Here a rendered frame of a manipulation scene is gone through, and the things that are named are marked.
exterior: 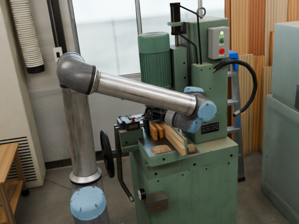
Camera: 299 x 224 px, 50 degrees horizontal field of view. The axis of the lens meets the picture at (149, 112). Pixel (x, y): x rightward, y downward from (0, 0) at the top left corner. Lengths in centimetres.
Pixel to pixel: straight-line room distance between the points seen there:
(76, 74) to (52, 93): 204
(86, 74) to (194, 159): 91
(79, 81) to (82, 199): 52
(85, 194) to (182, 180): 66
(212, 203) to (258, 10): 200
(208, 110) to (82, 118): 53
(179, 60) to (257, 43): 172
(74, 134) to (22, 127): 167
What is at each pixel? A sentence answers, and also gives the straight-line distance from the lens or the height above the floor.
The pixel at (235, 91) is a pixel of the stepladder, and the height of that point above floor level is 82.
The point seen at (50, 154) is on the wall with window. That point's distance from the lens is 349.
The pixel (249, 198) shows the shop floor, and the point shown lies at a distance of 290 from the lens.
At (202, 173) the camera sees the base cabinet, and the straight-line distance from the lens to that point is 194.
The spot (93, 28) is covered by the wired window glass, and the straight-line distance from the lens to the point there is 317.
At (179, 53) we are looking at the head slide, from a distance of 179.
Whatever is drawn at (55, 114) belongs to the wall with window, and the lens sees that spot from 330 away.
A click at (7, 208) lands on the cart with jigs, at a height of 30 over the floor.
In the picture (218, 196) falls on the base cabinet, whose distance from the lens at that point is 209.
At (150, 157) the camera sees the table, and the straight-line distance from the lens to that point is 165.
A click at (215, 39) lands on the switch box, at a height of 142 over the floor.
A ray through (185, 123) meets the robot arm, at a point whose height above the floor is 109.
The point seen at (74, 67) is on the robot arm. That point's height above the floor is 146.
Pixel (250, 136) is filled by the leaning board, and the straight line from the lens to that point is 345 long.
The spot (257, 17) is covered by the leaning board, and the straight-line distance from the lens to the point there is 339.
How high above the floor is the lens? 171
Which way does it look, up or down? 21 degrees down
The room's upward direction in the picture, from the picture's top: 5 degrees counter-clockwise
